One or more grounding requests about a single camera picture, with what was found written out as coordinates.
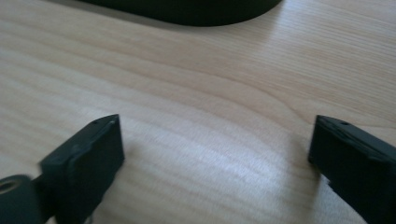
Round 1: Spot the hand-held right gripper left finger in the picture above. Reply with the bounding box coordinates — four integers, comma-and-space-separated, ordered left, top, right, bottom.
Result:
39, 114, 125, 224

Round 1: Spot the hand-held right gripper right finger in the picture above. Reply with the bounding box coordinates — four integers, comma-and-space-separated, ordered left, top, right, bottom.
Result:
307, 114, 396, 224

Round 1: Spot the black rounded flat object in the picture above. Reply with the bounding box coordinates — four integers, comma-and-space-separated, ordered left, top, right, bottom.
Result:
74, 0, 284, 27

